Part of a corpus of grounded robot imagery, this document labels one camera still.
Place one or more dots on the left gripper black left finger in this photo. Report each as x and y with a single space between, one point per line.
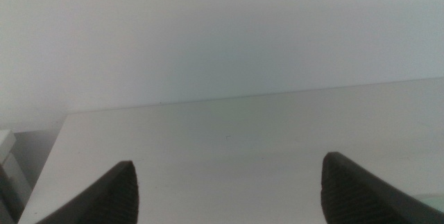
111 199

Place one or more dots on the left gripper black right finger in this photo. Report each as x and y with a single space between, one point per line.
354 196

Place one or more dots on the large white box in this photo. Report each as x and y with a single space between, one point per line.
17 179

